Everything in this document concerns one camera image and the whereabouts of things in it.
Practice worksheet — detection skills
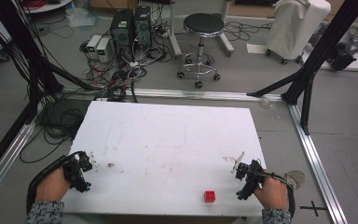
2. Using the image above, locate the black metal frame post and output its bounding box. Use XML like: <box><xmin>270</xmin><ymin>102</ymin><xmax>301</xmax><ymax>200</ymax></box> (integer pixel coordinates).
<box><xmin>246</xmin><ymin>0</ymin><xmax>358</xmax><ymax>136</ymax></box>
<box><xmin>0</xmin><ymin>0</ymin><xmax>101</xmax><ymax>188</ymax></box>

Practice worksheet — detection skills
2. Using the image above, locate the tangle of floor cables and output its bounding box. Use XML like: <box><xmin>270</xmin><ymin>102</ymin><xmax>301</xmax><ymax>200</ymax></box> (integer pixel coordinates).
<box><xmin>19</xmin><ymin>18</ymin><xmax>175</xmax><ymax>164</ymax></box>

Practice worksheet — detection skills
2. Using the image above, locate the black round stool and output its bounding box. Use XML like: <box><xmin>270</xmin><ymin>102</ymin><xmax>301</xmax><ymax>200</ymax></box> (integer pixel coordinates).
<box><xmin>175</xmin><ymin>12</ymin><xmax>227</xmax><ymax>90</ymax></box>

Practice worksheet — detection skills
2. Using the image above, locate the clear plastic bag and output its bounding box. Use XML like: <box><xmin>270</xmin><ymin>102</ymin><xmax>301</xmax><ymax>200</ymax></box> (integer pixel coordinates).
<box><xmin>64</xmin><ymin>7</ymin><xmax>102</xmax><ymax>29</ymax></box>

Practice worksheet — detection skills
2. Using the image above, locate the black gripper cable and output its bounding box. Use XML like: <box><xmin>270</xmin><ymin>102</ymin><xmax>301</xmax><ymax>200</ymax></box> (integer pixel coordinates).
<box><xmin>25</xmin><ymin>150</ymin><xmax>86</xmax><ymax>216</ymax></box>
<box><xmin>255</xmin><ymin>169</ymin><xmax>296</xmax><ymax>219</ymax></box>

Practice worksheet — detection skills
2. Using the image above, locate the black computer tower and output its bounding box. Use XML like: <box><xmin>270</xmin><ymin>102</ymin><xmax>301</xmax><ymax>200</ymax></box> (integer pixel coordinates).
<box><xmin>133</xmin><ymin>5</ymin><xmax>153</xmax><ymax>49</ymax></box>
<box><xmin>109</xmin><ymin>8</ymin><xmax>135</xmax><ymax>63</ymax></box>

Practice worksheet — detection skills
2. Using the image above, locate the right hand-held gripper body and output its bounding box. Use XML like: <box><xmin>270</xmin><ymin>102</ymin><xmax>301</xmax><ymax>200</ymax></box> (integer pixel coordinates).
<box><xmin>235</xmin><ymin>159</ymin><xmax>266</xmax><ymax>201</ymax></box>

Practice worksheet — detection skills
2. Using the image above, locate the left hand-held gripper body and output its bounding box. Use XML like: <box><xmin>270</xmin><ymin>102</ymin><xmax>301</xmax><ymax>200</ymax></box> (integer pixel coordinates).
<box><xmin>62</xmin><ymin>151</ymin><xmax>93</xmax><ymax>193</ymax></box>

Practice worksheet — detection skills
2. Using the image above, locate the white power supply unit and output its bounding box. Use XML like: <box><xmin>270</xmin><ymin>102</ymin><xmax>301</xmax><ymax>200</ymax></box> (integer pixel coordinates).
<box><xmin>86</xmin><ymin>34</ymin><xmax>103</xmax><ymax>54</ymax></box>
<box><xmin>95</xmin><ymin>37</ymin><xmax>112</xmax><ymax>63</ymax></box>

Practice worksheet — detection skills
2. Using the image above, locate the person's right hand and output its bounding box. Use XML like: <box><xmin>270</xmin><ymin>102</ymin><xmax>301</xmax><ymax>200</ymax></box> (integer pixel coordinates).
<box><xmin>254</xmin><ymin>176</ymin><xmax>289</xmax><ymax>211</ymax></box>

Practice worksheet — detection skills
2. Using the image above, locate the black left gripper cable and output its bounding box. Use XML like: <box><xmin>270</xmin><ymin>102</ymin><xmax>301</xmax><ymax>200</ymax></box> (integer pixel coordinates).
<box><xmin>25</xmin><ymin>150</ymin><xmax>86</xmax><ymax>216</ymax></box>

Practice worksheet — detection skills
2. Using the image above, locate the white round table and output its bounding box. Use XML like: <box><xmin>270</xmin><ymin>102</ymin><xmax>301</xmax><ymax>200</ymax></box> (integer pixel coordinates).
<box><xmin>21</xmin><ymin>0</ymin><xmax>74</xmax><ymax>14</ymax></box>

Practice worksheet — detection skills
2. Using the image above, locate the white covered cart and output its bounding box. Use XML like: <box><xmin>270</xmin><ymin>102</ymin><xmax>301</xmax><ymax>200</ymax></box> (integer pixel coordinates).
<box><xmin>265</xmin><ymin>0</ymin><xmax>332</xmax><ymax>65</ymax></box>

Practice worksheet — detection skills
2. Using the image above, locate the black device on board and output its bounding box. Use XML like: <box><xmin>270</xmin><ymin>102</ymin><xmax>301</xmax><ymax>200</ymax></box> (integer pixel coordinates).
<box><xmin>327</xmin><ymin>29</ymin><xmax>358</xmax><ymax>72</ymax></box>

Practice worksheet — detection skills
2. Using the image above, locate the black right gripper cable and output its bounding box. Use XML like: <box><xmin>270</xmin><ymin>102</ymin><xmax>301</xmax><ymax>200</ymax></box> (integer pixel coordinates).
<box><xmin>255</xmin><ymin>169</ymin><xmax>296</xmax><ymax>219</ymax></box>

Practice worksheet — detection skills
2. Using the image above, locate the person's grey shoe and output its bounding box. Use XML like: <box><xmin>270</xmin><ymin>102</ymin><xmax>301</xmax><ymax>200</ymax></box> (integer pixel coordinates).
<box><xmin>283</xmin><ymin>170</ymin><xmax>306</xmax><ymax>191</ymax></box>

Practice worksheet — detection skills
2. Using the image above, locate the aluminium floor rail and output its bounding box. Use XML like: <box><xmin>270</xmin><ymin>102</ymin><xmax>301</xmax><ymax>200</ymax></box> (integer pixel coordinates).
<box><xmin>0</xmin><ymin>119</ymin><xmax>38</xmax><ymax>210</ymax></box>
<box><xmin>61</xmin><ymin>87</ymin><xmax>284</xmax><ymax>103</ymax></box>
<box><xmin>286</xmin><ymin>103</ymin><xmax>350</xmax><ymax>224</ymax></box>

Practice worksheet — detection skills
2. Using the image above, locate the red cube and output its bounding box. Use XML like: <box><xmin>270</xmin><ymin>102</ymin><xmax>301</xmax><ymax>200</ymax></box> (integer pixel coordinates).
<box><xmin>203</xmin><ymin>189</ymin><xmax>217</xmax><ymax>203</ymax></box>

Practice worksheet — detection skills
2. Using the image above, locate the person's left hand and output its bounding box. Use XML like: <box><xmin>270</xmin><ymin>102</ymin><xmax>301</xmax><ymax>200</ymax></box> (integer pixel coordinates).
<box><xmin>34</xmin><ymin>167</ymin><xmax>73</xmax><ymax>203</ymax></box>

